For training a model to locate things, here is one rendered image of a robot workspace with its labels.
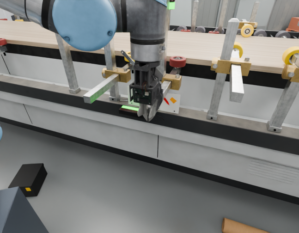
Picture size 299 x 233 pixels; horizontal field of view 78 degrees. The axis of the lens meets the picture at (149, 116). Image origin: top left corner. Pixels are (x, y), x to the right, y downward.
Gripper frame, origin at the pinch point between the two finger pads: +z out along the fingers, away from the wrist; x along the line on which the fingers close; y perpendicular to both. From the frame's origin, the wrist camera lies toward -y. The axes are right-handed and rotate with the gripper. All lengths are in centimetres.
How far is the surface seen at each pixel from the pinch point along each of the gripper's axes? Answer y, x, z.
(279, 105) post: -26, 44, 0
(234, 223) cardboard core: -20, 46, 74
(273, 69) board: -46, 43, -8
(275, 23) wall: -720, 172, 29
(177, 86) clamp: -23.9, 4.1, -2.1
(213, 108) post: -25.0, 20.6, 5.9
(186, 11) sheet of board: -501, -82, -6
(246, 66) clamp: -23.6, 28.4, -14.0
